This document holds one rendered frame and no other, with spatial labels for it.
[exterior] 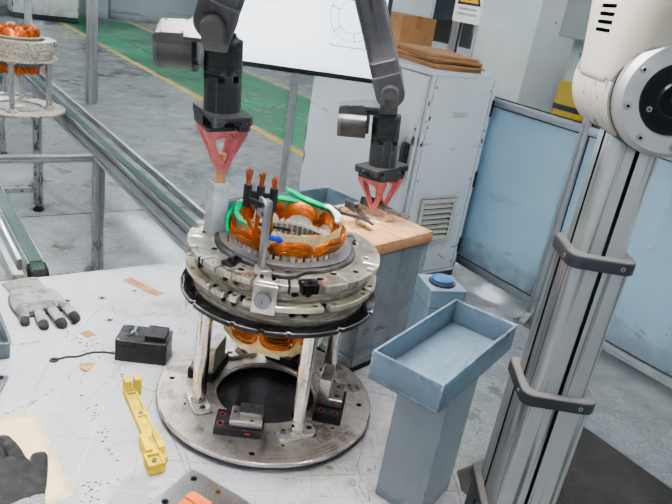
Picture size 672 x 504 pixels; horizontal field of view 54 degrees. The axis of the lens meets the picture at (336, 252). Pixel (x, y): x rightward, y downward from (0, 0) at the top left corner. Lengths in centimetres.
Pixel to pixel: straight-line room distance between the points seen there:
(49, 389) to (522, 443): 83
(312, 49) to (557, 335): 127
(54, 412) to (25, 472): 16
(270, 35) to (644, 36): 132
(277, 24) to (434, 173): 159
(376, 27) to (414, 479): 79
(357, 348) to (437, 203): 223
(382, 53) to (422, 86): 199
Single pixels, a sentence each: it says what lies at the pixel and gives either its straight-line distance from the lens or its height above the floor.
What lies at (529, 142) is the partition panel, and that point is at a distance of 358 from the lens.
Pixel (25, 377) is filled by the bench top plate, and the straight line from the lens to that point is 131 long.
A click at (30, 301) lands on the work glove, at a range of 151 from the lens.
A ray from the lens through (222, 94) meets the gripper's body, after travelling 101.
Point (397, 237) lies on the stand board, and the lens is 130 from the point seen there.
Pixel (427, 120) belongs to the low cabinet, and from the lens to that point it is 330.
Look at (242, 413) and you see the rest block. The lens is 112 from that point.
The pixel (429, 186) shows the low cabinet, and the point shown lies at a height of 62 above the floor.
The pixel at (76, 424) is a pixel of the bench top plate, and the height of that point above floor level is 78.
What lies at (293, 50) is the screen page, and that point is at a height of 130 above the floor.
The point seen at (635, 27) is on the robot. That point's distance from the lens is 98.
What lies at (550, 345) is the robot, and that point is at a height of 101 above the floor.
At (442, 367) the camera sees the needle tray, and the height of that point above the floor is 103.
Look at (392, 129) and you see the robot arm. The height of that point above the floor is 126.
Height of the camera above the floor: 150
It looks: 22 degrees down
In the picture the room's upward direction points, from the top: 9 degrees clockwise
